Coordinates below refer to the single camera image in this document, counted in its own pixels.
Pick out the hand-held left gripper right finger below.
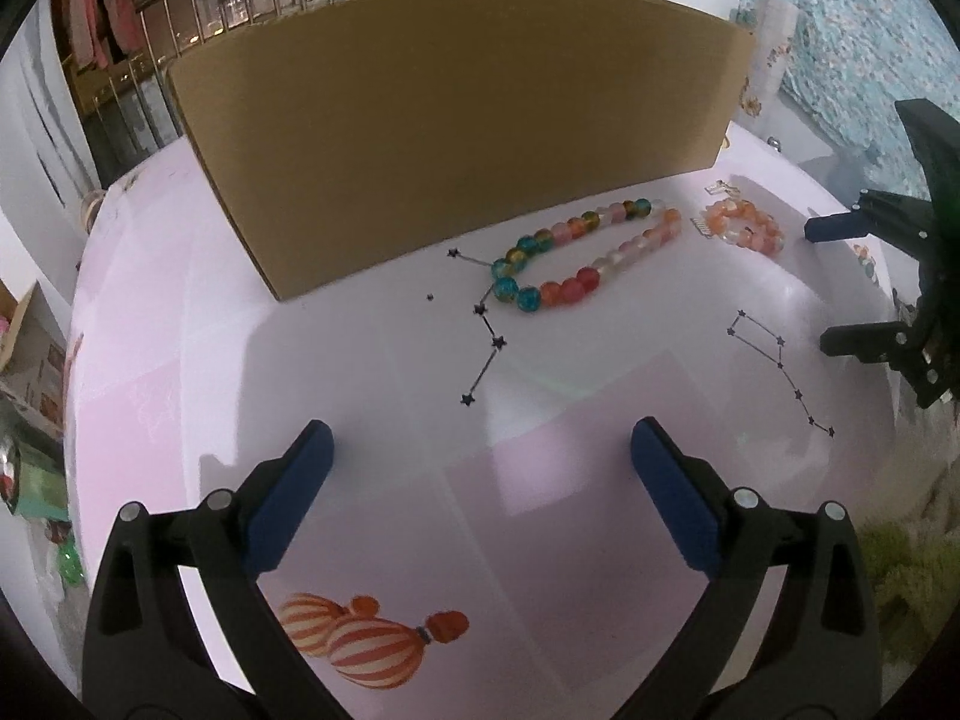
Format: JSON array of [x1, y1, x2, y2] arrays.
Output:
[[615, 416, 882, 720]]

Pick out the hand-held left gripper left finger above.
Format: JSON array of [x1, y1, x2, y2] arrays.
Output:
[[81, 420, 353, 720]]

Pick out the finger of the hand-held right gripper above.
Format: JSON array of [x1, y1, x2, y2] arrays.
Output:
[[820, 319, 947, 410], [806, 190, 938, 256]]

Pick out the orange bead bracelet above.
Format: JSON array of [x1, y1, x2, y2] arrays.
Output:
[[697, 197, 786, 256]]

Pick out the multicolour bead bracelet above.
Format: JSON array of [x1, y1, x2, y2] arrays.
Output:
[[487, 197, 683, 314]]

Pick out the brown cardboard box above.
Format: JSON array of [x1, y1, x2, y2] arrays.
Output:
[[166, 0, 757, 302]]

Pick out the teal floral cloth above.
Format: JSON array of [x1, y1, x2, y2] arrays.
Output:
[[739, 0, 953, 196]]

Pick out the white floral roll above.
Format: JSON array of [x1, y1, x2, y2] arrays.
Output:
[[746, 0, 802, 121]]

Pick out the green plastic bottle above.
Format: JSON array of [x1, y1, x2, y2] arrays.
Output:
[[56, 540, 87, 590]]

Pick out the red pink hanging clothes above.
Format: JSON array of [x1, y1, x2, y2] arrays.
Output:
[[64, 0, 132, 72]]

